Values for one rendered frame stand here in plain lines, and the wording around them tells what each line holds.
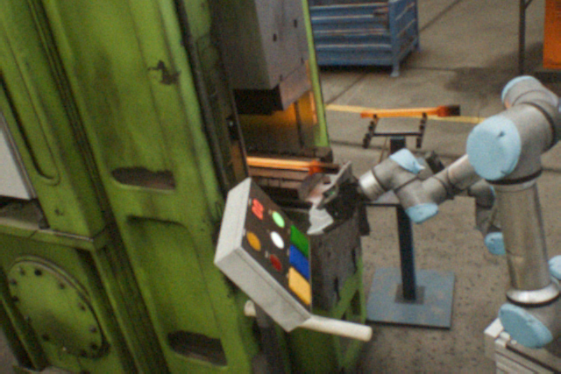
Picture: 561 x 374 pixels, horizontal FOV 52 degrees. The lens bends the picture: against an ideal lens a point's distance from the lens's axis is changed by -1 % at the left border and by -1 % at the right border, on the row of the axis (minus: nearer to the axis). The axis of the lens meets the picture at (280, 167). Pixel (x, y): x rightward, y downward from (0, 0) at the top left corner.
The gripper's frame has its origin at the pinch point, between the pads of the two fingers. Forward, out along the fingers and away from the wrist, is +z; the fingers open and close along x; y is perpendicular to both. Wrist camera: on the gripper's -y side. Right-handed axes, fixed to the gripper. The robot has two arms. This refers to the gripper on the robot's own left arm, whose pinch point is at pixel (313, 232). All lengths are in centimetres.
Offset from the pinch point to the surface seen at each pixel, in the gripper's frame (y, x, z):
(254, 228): 18.1, 14.1, 5.2
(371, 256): -100, -123, 34
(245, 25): 52, -33, -17
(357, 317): -80, -58, 36
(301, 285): -0.3, 20.0, 4.5
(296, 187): -1.8, -36.7, 7.5
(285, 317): -1.1, 26.9, 10.5
